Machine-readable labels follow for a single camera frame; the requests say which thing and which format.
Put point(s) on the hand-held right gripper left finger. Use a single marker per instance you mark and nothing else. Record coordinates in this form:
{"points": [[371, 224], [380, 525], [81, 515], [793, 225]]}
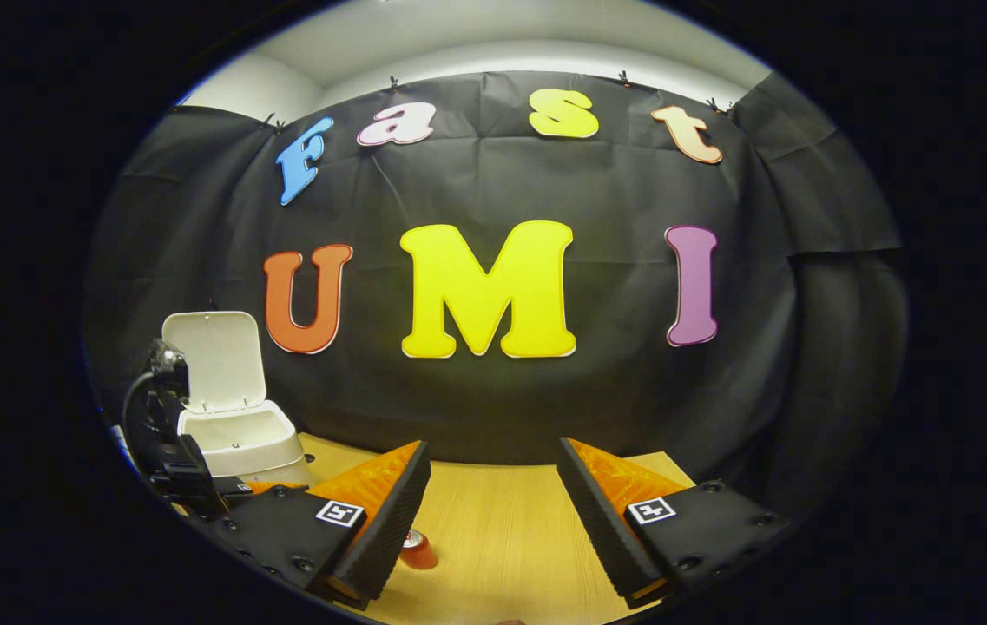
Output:
{"points": [[393, 512]]}

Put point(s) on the wooden desktop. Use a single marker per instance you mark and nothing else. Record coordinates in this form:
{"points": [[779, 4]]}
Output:
{"points": [[502, 521]]}

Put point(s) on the white desktop garbage bin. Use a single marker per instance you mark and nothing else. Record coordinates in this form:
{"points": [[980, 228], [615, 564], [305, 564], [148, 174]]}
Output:
{"points": [[237, 434]]}

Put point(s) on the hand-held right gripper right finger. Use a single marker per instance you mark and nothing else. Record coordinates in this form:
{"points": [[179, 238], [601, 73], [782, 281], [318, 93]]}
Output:
{"points": [[597, 521]]}

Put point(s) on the red pop can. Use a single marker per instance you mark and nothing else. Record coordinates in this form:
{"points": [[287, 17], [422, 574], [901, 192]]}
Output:
{"points": [[419, 554]]}

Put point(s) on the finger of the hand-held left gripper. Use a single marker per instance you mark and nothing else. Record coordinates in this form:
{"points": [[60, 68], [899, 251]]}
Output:
{"points": [[233, 486]]}

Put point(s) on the black backdrop cloth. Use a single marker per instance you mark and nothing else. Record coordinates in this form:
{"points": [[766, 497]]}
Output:
{"points": [[545, 191]]}

